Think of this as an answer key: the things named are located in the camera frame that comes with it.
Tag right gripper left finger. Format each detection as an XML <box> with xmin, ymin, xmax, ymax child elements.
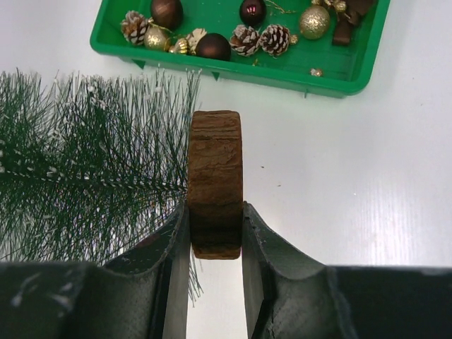
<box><xmin>1</xmin><ymin>203</ymin><xmax>190</xmax><ymax>338</ymax></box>

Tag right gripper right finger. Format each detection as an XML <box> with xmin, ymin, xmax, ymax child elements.
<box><xmin>242</xmin><ymin>204</ymin><xmax>451</xmax><ymax>338</ymax></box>

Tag small green christmas tree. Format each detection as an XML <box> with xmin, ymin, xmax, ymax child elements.
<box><xmin>1</xmin><ymin>69</ymin><xmax>201</xmax><ymax>282</ymax></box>

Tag brown ribbon bow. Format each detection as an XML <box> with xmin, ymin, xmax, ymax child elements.
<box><xmin>319</xmin><ymin>0</ymin><xmax>377</xmax><ymax>47</ymax></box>

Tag green plastic tray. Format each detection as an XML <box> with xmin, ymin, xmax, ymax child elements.
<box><xmin>90</xmin><ymin>1</ymin><xmax>390</xmax><ymax>97</ymax></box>

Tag small gold pine cone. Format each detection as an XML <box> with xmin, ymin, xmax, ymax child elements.
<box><xmin>169</xmin><ymin>28</ymin><xmax>207</xmax><ymax>55</ymax></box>

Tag gold bauble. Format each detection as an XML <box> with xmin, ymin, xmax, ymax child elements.
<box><xmin>143</xmin><ymin>26</ymin><xmax>170</xmax><ymax>52</ymax></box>
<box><xmin>299</xmin><ymin>5</ymin><xmax>331</xmax><ymax>40</ymax></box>

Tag pine cone pair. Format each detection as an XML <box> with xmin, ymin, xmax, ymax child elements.
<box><xmin>230</xmin><ymin>24</ymin><xmax>297</xmax><ymax>57</ymax></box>

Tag white tipped pine cone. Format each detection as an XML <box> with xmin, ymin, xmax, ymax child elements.
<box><xmin>120</xmin><ymin>11</ymin><xmax>150</xmax><ymax>46</ymax></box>

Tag dark brown small bauble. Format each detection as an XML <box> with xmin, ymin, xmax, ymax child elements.
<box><xmin>239</xmin><ymin>0</ymin><xmax>267</xmax><ymax>27</ymax></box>

